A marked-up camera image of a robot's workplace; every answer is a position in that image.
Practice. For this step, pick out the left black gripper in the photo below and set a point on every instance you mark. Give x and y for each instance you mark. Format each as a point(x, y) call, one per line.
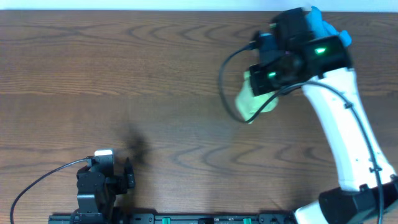
point(128, 175)

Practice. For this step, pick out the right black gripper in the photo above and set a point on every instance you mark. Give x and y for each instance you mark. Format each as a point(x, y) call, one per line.
point(257, 89)

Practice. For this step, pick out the light green cloth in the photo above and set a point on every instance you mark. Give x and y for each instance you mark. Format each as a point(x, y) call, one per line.
point(246, 103)

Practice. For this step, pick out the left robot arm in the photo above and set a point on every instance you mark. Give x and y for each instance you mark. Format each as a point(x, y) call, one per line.
point(97, 206)

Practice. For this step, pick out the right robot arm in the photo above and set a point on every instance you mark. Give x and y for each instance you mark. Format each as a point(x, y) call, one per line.
point(302, 51)

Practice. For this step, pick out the blue cloth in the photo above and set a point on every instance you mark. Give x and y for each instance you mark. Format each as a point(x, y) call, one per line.
point(322, 29)

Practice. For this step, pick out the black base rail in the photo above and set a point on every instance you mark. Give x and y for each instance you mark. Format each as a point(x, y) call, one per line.
point(148, 218)

